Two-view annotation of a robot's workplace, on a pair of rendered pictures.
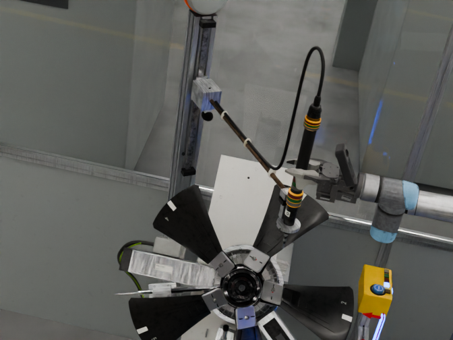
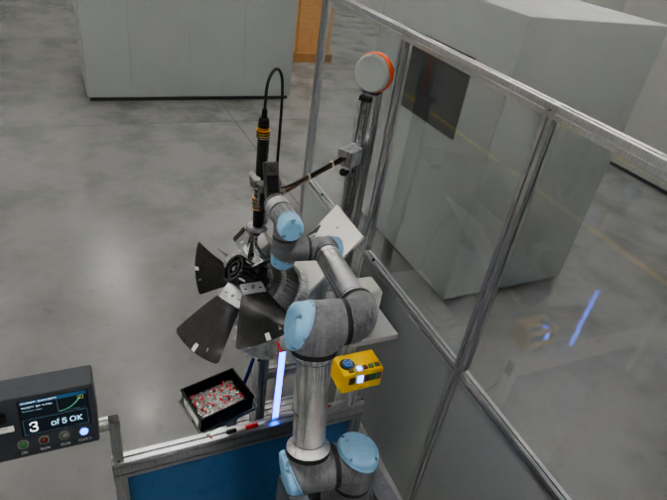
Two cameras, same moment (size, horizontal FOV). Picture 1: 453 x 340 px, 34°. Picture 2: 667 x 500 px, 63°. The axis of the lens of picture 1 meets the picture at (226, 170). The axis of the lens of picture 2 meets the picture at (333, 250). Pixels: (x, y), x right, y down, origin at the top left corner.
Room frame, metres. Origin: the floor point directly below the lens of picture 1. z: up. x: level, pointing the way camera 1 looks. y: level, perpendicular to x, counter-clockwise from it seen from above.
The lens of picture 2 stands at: (1.09, -1.71, 2.45)
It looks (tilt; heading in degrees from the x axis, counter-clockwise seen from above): 33 degrees down; 58
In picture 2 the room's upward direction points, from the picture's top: 9 degrees clockwise
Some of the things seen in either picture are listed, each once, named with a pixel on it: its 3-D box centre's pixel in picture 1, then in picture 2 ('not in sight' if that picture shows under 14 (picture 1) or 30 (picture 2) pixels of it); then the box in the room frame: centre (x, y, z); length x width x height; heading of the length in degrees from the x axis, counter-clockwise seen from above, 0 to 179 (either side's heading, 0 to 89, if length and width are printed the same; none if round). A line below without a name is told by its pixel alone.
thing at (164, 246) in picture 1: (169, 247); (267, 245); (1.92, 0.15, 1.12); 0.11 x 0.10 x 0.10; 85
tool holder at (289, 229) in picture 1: (289, 210); (259, 215); (1.73, -0.20, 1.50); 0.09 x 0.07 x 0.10; 30
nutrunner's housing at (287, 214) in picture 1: (301, 168); (260, 176); (1.72, -0.20, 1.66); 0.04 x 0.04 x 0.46
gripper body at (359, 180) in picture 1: (338, 183); (270, 197); (1.71, -0.31, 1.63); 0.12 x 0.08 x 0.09; 86
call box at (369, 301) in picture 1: (374, 291); (356, 372); (1.99, -0.59, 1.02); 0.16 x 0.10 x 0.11; 175
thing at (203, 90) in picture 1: (205, 93); (350, 155); (2.26, 0.11, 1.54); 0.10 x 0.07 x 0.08; 30
